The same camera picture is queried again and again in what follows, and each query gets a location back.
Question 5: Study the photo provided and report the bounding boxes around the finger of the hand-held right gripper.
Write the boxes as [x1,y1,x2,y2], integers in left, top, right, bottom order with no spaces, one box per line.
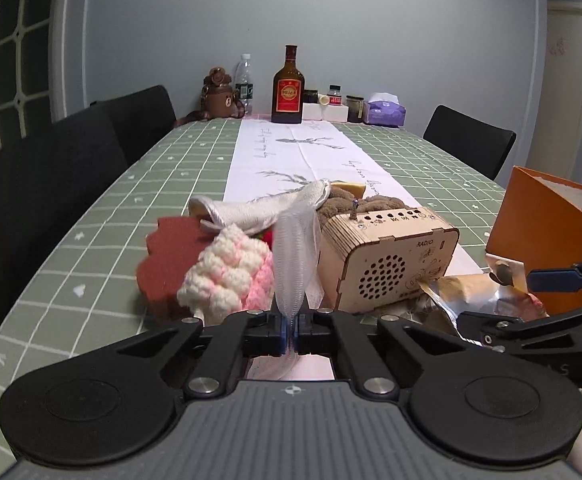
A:
[458,299,582,353]
[527,254,582,295]

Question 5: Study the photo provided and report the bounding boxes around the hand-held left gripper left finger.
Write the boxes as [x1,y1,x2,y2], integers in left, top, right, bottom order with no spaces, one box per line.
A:
[113,311,291,402]

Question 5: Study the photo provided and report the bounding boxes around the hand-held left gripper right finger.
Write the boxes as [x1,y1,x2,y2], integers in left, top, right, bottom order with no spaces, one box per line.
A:
[295,311,472,402]

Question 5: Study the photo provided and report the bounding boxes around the orange paper bag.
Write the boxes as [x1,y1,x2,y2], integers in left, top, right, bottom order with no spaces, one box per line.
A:
[485,166,582,322]

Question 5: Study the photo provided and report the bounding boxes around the white mesh cloth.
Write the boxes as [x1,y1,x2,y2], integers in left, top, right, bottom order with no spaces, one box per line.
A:
[272,205,323,378]

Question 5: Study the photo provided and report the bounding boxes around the gold foil packet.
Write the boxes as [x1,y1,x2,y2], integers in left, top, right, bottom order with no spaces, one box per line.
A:
[417,274,548,337]

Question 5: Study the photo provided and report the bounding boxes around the pink and white crochet piece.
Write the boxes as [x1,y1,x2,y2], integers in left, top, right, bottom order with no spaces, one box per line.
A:
[178,225,275,324]

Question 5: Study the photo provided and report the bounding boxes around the wooden radio box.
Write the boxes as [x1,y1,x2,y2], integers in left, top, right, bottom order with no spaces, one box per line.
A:
[318,200,460,315]

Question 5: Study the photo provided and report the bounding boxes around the silver satin cloth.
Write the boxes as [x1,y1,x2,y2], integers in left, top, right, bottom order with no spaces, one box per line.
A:
[188,179,330,237]

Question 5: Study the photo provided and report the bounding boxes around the red scalloped sponge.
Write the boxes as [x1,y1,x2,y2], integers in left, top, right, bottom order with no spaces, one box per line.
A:
[136,215,222,322]

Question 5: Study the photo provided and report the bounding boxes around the brown fuzzy cloth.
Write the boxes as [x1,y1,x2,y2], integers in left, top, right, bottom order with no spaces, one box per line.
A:
[316,185,408,227]

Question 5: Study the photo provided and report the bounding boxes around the white printed table runner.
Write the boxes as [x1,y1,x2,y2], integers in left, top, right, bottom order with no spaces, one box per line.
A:
[223,117,484,381]

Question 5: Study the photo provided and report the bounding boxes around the plain beige door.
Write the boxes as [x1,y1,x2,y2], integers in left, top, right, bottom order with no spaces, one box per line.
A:
[526,2,582,181]

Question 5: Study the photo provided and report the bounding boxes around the white box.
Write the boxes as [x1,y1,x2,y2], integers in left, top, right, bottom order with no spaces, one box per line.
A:
[303,104,350,123]

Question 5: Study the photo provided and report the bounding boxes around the purple tissue pack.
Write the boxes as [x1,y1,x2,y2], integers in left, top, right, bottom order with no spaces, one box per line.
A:
[364,92,407,127]

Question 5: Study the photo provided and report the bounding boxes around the brown bottle with red label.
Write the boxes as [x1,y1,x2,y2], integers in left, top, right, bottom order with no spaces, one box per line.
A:
[271,45,305,125]

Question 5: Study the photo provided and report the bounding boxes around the brown bear plush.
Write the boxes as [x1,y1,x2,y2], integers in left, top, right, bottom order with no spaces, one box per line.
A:
[175,66,248,127]

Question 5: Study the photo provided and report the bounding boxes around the clear plastic water bottle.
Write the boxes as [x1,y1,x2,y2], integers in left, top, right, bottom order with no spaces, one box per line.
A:
[234,53,255,119]

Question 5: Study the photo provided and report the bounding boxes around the large black chair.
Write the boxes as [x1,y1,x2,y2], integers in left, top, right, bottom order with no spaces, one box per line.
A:
[0,105,130,332]

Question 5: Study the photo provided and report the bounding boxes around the white door with glass panes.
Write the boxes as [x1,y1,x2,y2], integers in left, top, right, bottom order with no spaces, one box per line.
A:
[0,0,56,153]

